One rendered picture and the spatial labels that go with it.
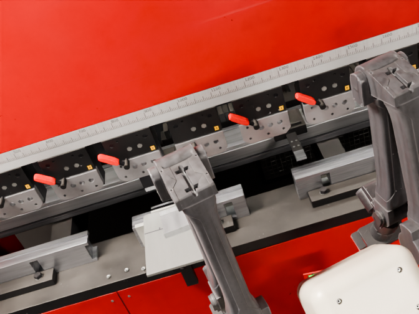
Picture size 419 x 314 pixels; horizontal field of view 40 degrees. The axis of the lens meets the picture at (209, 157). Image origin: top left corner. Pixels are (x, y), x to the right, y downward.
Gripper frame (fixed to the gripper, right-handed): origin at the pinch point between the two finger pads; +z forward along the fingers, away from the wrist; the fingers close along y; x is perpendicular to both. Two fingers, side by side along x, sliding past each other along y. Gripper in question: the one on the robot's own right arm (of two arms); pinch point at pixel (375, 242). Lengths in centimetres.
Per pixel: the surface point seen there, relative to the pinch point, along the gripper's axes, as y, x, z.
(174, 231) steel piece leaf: 47, -34, 15
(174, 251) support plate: 50, -28, 14
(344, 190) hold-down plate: -8.2, -23.3, 22.1
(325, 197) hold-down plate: -1.8, -24.2, 22.7
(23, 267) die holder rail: 99, -53, 33
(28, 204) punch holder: 84, -60, 7
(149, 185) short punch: 48, -51, 14
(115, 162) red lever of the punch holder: 54, -54, -5
